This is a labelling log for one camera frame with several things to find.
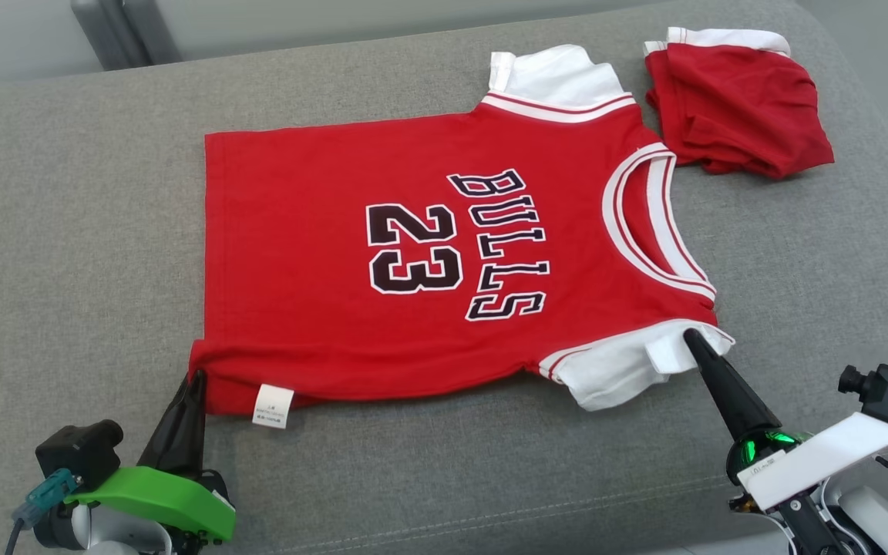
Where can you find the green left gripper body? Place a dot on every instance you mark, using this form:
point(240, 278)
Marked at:
point(159, 493)

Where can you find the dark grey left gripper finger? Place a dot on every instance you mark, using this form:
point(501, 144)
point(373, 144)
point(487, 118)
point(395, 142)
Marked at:
point(178, 435)

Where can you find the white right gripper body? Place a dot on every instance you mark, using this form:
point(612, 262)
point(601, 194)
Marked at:
point(814, 462)

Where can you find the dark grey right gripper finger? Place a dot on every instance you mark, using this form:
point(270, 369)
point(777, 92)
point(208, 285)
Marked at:
point(729, 393)

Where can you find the red Bulls 23 jersey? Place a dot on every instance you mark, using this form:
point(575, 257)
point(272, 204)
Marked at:
point(297, 308)

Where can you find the red shorts with white trim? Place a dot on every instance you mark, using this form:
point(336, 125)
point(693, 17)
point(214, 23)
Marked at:
point(737, 108)

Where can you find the grey fabric sofa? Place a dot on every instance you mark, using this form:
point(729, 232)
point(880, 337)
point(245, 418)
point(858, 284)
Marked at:
point(66, 270)

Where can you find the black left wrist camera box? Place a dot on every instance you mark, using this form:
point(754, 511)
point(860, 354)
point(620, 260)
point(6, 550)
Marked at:
point(78, 455)

